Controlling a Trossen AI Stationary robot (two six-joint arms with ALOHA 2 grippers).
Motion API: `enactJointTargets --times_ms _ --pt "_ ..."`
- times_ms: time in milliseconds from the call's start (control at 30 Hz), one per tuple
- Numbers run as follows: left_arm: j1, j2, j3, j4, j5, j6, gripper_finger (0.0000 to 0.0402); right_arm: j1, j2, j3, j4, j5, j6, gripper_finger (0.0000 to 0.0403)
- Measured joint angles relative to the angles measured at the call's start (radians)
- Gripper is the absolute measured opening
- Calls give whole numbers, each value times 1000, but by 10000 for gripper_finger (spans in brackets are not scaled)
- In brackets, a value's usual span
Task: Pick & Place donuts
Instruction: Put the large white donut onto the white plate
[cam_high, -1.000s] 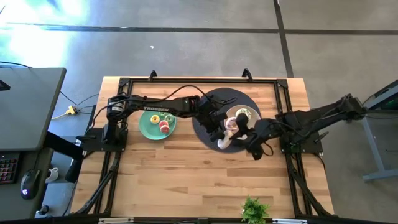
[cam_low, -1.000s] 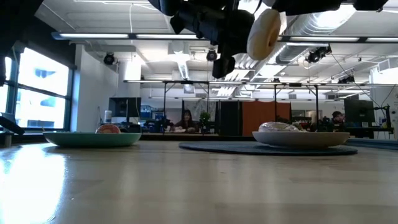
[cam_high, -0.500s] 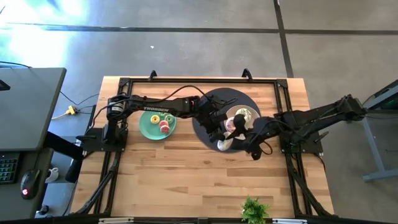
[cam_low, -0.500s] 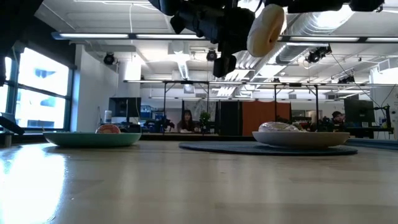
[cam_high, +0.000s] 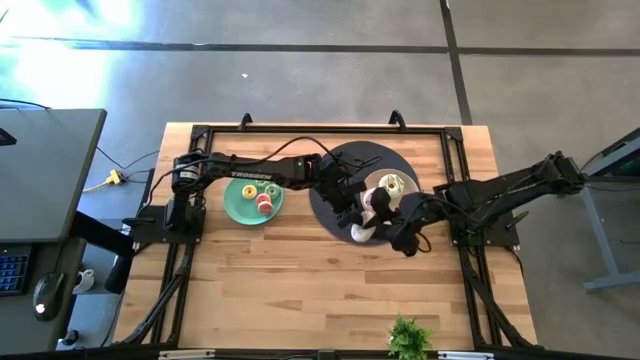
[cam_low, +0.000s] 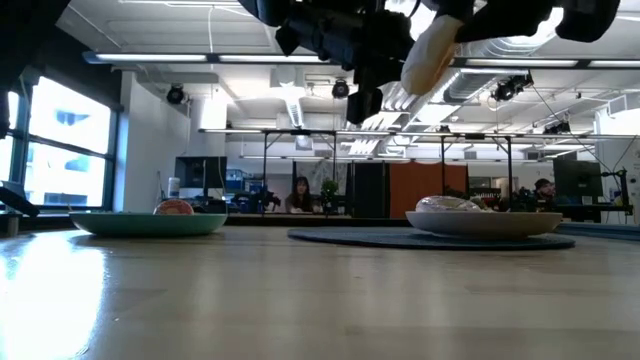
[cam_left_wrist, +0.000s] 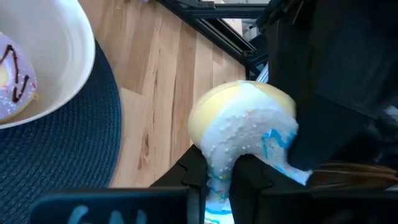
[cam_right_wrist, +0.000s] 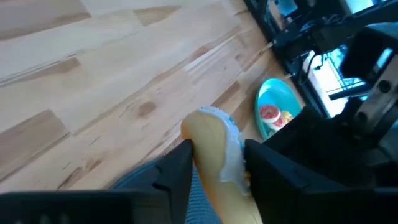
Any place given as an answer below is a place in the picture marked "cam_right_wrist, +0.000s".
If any small yellow donut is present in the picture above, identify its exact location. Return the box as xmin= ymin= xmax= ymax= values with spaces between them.
xmin=281 ymin=110 xmax=295 ymax=124

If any teal round plate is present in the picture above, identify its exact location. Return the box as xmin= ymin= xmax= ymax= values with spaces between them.
xmin=254 ymin=77 xmax=303 ymax=142

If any black metal table frame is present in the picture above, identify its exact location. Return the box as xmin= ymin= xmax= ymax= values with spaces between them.
xmin=244 ymin=0 xmax=330 ymax=118

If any small pink donut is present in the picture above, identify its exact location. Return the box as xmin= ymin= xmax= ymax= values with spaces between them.
xmin=259 ymin=105 xmax=282 ymax=124
xmin=270 ymin=116 xmax=289 ymax=132

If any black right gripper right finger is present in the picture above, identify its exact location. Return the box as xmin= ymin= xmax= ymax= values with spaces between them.
xmin=244 ymin=139 xmax=398 ymax=224

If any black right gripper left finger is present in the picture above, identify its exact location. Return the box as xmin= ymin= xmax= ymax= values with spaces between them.
xmin=0 ymin=139 xmax=194 ymax=224

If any large mint white donut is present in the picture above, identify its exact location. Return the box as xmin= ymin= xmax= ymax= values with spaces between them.
xmin=180 ymin=106 xmax=264 ymax=224

